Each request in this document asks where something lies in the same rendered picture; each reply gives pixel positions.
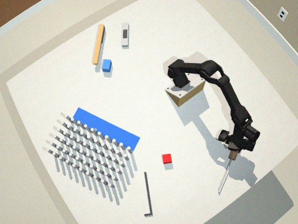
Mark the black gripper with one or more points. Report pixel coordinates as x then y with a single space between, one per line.
247 144

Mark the blue flat strip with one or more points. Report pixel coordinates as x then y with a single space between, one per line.
105 128

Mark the screwdriver with brown handle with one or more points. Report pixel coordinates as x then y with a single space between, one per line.
232 156

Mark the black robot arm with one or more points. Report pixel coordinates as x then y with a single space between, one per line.
239 114

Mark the small red block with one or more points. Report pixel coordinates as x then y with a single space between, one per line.
167 158

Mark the blue block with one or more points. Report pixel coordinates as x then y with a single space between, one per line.
106 66

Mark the orange flat bar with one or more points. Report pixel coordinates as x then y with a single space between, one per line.
99 42

